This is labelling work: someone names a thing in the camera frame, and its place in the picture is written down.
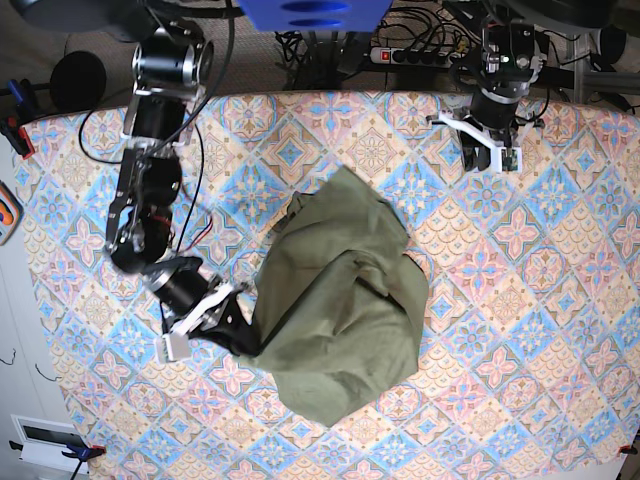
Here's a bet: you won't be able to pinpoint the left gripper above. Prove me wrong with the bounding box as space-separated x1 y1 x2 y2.
462 99 522 170

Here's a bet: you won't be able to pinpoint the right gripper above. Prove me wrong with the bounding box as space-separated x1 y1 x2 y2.
144 257 260 356

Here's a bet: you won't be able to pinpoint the olive green t-shirt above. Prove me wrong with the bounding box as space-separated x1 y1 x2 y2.
247 168 428 427

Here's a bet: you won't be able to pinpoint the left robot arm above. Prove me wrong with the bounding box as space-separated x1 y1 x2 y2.
459 21 546 173

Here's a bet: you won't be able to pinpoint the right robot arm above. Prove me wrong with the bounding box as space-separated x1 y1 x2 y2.
105 20 260 364

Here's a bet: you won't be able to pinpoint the white power strip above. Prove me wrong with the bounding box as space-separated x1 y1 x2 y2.
369 47 460 67

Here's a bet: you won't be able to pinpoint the blue clamp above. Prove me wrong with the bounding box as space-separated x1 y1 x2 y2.
7 439 107 461

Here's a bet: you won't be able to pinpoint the blue box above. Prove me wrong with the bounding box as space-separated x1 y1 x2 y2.
238 0 392 32

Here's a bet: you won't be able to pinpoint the orange grey device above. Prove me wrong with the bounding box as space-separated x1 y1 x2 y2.
0 181 24 246

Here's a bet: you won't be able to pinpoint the patterned tile tablecloth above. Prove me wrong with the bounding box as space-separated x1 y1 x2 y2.
12 92 639 479

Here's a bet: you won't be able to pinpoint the black round stool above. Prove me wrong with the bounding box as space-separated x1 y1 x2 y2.
49 51 107 113

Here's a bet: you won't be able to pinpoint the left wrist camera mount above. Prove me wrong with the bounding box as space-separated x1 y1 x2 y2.
426 110 545 173

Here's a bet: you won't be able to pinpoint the tangled black cables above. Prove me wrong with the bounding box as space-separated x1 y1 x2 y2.
273 30 371 91

